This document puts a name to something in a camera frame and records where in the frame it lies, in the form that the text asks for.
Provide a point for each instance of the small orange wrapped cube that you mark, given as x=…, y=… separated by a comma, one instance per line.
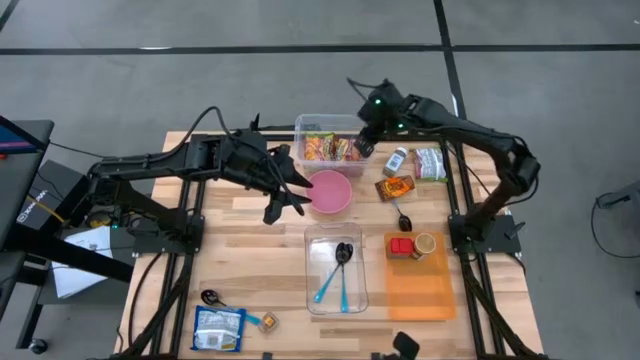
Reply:
x=268, y=322

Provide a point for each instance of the blue white food pouch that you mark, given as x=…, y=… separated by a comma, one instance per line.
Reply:
x=217, y=330

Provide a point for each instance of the clear plastic bin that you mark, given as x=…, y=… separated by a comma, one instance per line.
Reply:
x=325, y=122
x=320, y=240

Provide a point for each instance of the orange black seasoning packet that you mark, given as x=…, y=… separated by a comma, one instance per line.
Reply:
x=395, y=188

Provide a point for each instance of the tilted blue-lit screen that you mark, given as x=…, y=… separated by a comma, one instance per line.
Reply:
x=15, y=142

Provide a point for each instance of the white green food packet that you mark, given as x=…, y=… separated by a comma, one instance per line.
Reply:
x=430, y=164

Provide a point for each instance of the black handheld object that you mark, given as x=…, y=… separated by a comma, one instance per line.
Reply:
x=406, y=345

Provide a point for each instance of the red-lidded small box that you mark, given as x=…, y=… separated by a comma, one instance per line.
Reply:
x=400, y=246

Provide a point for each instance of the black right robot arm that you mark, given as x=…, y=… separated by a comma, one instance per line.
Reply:
x=490, y=137

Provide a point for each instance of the glass saffron spice jar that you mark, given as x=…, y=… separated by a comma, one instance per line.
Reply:
x=395, y=161

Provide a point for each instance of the orange translucent tray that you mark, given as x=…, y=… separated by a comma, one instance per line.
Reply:
x=420, y=290

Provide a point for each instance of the black equipment box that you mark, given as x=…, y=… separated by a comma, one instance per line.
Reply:
x=60, y=192

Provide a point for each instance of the black caster wheel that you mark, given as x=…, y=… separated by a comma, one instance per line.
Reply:
x=38, y=346

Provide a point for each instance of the pink bowl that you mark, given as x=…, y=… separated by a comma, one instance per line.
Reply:
x=329, y=192

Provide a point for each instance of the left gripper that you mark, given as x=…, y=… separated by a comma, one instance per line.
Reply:
x=247, y=160

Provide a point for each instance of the red ramen noodle packet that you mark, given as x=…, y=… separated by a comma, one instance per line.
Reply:
x=351, y=150

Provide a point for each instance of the orange Maruchan ramen packet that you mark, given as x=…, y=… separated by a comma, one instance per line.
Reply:
x=315, y=147

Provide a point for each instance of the white paper sheet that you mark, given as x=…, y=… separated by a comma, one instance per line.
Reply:
x=80, y=280

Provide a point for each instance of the black side desk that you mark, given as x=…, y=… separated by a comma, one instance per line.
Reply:
x=20, y=175

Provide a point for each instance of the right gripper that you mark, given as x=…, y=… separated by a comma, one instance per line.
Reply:
x=387, y=110

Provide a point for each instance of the gray floor object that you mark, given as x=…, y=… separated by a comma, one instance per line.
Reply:
x=625, y=195

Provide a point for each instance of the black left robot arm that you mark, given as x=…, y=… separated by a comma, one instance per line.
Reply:
x=150, y=167

